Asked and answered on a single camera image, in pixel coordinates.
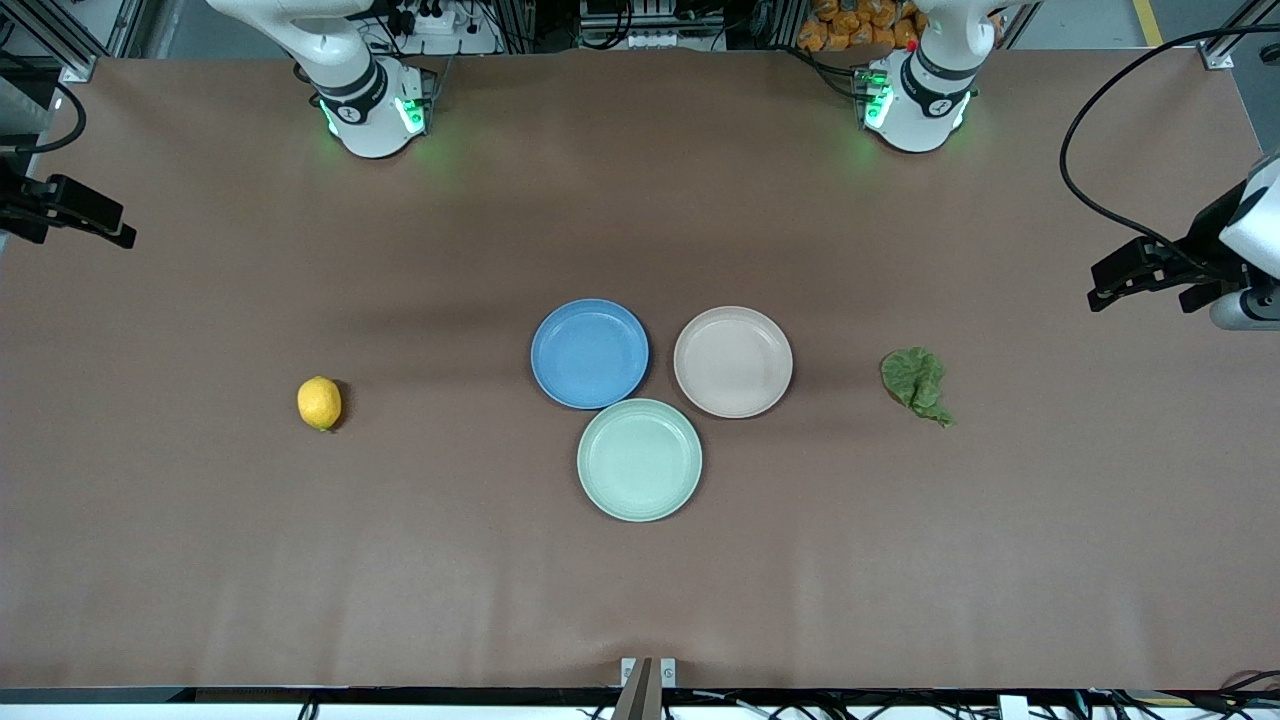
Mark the bag of orange items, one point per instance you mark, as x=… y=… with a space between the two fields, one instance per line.
x=850 y=25

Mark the beige plate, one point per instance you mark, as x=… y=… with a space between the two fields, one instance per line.
x=733 y=362

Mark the yellow lemon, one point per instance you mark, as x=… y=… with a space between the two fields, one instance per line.
x=319 y=403

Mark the white power strip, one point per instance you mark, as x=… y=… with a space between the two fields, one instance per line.
x=430 y=18

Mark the brown table cover mat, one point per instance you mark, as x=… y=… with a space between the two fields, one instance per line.
x=640 y=600

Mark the light green plate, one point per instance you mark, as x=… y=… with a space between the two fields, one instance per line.
x=639 y=460

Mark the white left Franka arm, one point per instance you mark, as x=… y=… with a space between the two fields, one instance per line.
x=925 y=100

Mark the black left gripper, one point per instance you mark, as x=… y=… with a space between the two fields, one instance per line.
x=1206 y=243

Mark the green lettuce leaf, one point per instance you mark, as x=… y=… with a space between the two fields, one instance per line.
x=912 y=375

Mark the aluminium frame profile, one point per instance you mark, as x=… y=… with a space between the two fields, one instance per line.
x=75 y=45
x=1235 y=35

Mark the blue plate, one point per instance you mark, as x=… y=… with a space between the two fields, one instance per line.
x=590 y=354

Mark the metal bracket at table edge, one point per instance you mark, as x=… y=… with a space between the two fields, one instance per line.
x=648 y=685

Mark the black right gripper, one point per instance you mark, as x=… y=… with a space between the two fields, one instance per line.
x=22 y=203

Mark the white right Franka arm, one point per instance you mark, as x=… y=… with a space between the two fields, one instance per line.
x=365 y=110

